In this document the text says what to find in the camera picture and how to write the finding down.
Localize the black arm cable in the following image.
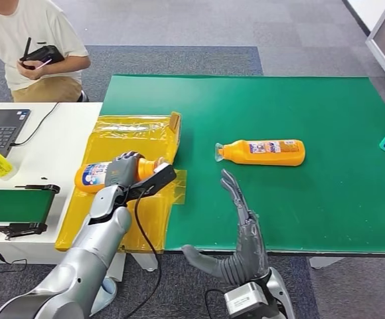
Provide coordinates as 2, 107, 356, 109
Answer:
205, 288, 226, 319
122, 189, 162, 319

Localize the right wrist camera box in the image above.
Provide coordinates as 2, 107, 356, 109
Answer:
223, 281, 270, 319

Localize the black handheld controller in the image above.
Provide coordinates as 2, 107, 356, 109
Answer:
19, 37, 65, 71

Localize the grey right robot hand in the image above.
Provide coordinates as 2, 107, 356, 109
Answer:
181, 169, 269, 286

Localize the white table foot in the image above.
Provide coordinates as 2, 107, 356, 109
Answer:
106, 253, 127, 282
308, 257, 344, 269
131, 254, 159, 272

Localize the green belt conveyor black frame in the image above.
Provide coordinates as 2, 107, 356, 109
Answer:
0, 184, 60, 241

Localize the person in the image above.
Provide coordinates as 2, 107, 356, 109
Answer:
0, 0, 92, 104

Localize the black laptop cable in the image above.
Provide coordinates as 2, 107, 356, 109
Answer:
9, 102, 60, 147

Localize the white table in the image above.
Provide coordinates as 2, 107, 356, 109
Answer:
0, 102, 103, 266

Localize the red and black floor cable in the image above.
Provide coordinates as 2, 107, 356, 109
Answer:
0, 231, 28, 274

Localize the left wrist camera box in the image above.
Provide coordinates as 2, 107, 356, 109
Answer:
125, 163, 177, 203

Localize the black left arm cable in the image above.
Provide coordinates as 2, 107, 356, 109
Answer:
122, 189, 162, 319

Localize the yellow film wrapped cardboard box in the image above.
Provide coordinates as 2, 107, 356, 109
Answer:
54, 110, 188, 254

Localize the white curved plastic shell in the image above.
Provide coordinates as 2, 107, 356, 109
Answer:
89, 276, 118, 317

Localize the green table mat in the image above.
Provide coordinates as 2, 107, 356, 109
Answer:
99, 74, 385, 257

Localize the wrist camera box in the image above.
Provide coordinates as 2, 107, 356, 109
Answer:
223, 281, 270, 319
125, 163, 177, 203

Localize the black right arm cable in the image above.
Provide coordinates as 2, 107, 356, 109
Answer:
205, 288, 226, 319

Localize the orange bottle with clear cap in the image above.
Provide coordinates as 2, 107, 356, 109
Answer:
74, 156, 166, 195
214, 139, 306, 167

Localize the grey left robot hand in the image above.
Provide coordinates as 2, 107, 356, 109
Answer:
104, 151, 145, 188

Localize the dark grey laptop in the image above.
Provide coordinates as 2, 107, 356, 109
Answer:
0, 109, 31, 158

